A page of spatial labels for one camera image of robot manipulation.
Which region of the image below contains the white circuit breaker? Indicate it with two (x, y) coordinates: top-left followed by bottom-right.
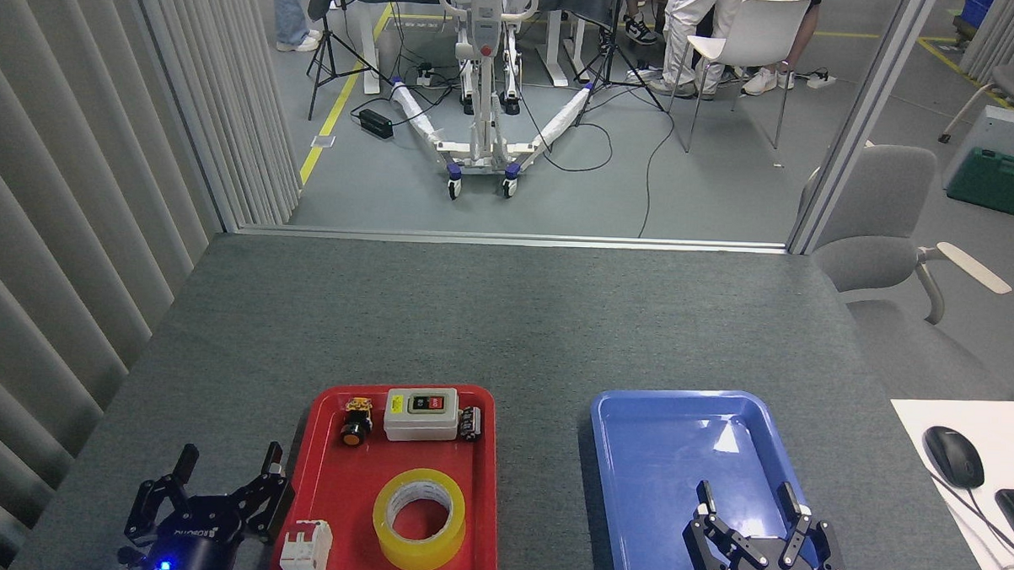
(280, 519), (334, 570)

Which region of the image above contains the green plastic case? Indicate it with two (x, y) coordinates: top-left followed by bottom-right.
(947, 147), (1014, 218)

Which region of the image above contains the orange push button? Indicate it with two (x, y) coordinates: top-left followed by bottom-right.
(340, 395), (375, 449)

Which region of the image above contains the person in black white sneakers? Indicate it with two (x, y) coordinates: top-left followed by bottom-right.
(621, 0), (659, 46)

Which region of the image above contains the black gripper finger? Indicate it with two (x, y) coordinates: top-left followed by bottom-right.
(124, 441), (201, 549)
(774, 481), (851, 570)
(228, 441), (298, 545)
(681, 480), (759, 570)

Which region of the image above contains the black tripod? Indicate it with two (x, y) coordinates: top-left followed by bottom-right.
(304, 0), (397, 123)
(573, 0), (669, 129)

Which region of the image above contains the silver frame post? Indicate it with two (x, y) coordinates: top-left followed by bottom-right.
(786, 0), (940, 260)

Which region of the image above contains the person in blue trousers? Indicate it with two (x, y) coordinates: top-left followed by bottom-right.
(271, 0), (324, 54)

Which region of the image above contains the black mouse cable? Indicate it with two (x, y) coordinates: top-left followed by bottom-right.
(927, 469), (1014, 570)

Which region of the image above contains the black computer mouse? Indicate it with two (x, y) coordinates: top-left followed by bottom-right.
(921, 425), (987, 491)

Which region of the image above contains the blue bin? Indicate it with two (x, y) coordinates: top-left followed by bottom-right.
(954, 0), (996, 46)

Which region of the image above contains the white switch box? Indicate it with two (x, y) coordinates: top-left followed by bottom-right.
(383, 386), (460, 444)

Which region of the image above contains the person in dark shorts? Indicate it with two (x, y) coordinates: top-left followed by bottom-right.
(740, 0), (826, 99)

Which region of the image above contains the yellow tape roll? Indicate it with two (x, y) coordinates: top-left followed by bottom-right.
(371, 467), (469, 570)

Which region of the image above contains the white plastic chair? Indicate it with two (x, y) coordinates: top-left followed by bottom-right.
(665, 0), (812, 157)

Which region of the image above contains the grey office chair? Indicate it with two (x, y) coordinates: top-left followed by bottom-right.
(797, 142), (1014, 329)

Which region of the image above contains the blue plastic tray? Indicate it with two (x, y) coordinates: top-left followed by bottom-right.
(585, 386), (851, 570)

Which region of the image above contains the silver frame rail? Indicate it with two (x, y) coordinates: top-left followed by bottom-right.
(237, 223), (789, 256)

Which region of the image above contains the person in white trousers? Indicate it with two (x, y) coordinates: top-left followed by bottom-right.
(648, 0), (749, 102)

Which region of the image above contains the white desk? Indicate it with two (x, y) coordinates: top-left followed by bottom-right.
(885, 397), (1014, 570)

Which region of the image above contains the white stand on wheels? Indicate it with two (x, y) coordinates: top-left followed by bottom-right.
(388, 0), (598, 204)

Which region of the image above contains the red plastic tray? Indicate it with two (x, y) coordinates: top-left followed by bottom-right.
(268, 378), (504, 570)

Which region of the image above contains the black floor cable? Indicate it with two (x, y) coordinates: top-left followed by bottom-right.
(638, 105), (678, 239)

